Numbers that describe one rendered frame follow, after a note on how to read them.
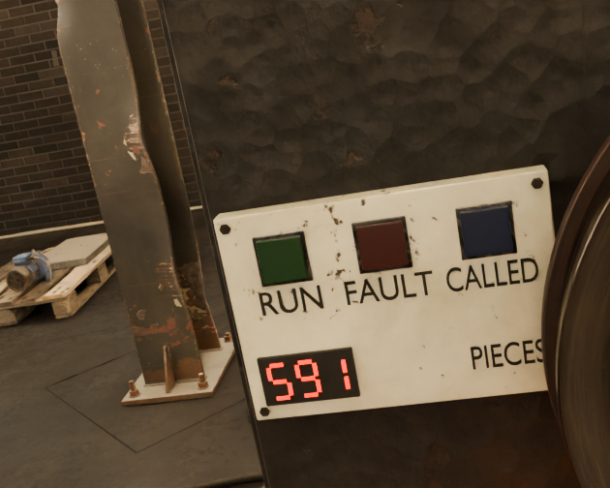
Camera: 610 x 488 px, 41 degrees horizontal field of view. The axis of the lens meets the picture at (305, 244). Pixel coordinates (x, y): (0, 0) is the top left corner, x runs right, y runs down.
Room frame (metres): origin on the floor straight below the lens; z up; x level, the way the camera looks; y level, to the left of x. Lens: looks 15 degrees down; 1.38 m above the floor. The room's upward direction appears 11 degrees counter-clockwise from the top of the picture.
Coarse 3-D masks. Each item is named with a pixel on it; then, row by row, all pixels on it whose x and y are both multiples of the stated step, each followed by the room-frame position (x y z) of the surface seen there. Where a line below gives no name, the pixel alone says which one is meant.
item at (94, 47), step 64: (64, 0) 3.21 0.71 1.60; (128, 0) 3.47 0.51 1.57; (64, 64) 3.21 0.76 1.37; (128, 64) 3.17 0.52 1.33; (128, 128) 3.17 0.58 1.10; (128, 192) 3.19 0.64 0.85; (128, 256) 3.20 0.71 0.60; (192, 256) 3.46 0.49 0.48; (192, 320) 3.48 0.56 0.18; (192, 384) 3.13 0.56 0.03
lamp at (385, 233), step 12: (360, 228) 0.61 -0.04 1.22; (372, 228) 0.61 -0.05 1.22; (384, 228) 0.61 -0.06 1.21; (396, 228) 0.61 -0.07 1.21; (360, 240) 0.61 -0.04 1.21; (372, 240) 0.61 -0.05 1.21; (384, 240) 0.61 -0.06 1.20; (396, 240) 0.61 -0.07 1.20; (360, 252) 0.61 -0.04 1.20; (372, 252) 0.61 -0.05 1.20; (384, 252) 0.61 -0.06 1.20; (396, 252) 0.61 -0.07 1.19; (372, 264) 0.61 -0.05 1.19; (384, 264) 0.61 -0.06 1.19; (396, 264) 0.61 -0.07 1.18
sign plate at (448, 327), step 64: (384, 192) 0.62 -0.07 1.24; (448, 192) 0.60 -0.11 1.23; (512, 192) 0.60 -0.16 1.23; (256, 256) 0.63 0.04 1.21; (320, 256) 0.62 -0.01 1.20; (448, 256) 0.61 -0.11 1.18; (512, 256) 0.60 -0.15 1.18; (256, 320) 0.64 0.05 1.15; (320, 320) 0.63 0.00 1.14; (384, 320) 0.62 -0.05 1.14; (448, 320) 0.61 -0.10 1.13; (512, 320) 0.60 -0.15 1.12; (256, 384) 0.64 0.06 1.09; (320, 384) 0.62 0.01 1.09; (384, 384) 0.62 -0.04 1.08; (448, 384) 0.61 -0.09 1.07; (512, 384) 0.60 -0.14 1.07
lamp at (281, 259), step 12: (264, 240) 0.63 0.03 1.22; (276, 240) 0.62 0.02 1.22; (288, 240) 0.62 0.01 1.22; (300, 240) 0.62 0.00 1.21; (264, 252) 0.63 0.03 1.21; (276, 252) 0.63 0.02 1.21; (288, 252) 0.62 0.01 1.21; (300, 252) 0.62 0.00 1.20; (264, 264) 0.63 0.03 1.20; (276, 264) 0.63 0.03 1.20; (288, 264) 0.62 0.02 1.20; (300, 264) 0.62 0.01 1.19; (264, 276) 0.63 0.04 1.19; (276, 276) 0.63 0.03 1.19; (288, 276) 0.62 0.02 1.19; (300, 276) 0.62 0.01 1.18
